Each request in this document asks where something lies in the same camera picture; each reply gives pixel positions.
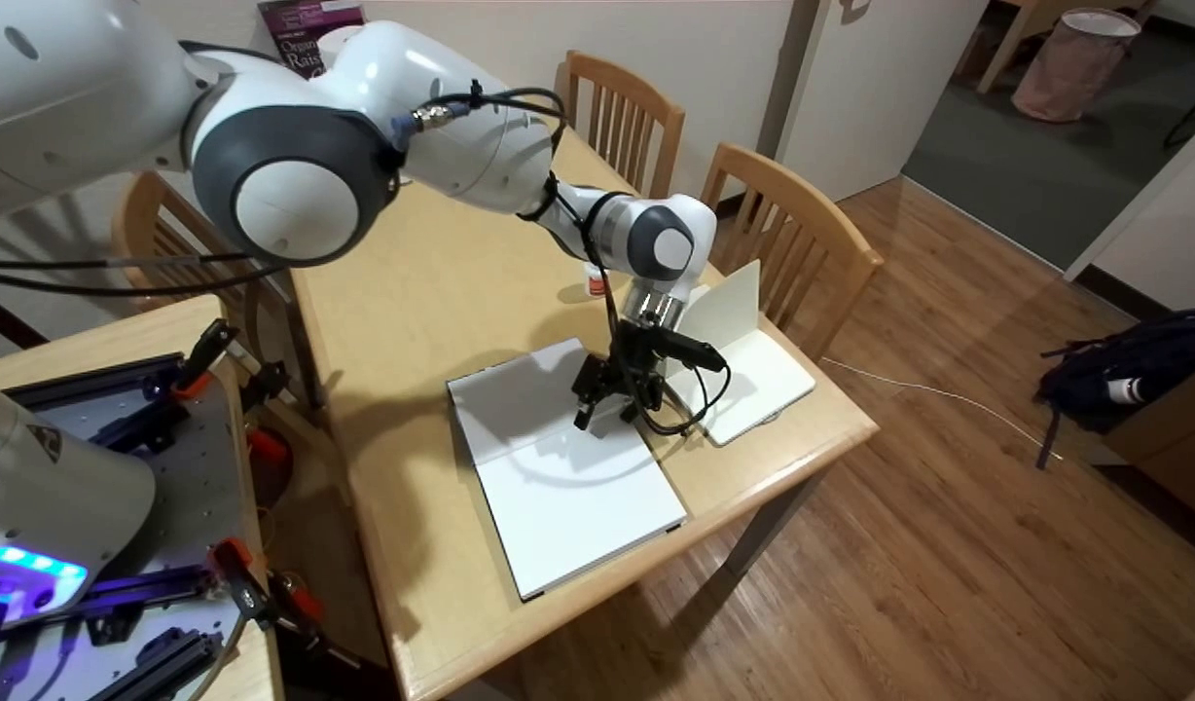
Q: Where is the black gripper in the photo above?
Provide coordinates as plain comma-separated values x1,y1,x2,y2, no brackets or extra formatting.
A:
572,312,725,430

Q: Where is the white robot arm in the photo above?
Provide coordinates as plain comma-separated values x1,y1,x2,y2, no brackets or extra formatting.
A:
0,0,716,404

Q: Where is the wooden dining chair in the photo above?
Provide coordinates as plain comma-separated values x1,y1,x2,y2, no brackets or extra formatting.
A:
700,143,879,358

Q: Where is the wooden chair near corner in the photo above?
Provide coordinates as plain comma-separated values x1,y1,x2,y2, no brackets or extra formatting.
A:
556,49,684,193

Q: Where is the dark blue backpack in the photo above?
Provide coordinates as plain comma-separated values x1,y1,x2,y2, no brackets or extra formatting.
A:
1036,308,1195,432

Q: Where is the wooden side cart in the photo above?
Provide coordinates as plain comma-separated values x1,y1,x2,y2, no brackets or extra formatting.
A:
0,296,280,701

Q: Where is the pink laundry basket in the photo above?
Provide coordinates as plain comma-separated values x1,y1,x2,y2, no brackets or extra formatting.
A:
1013,7,1140,126

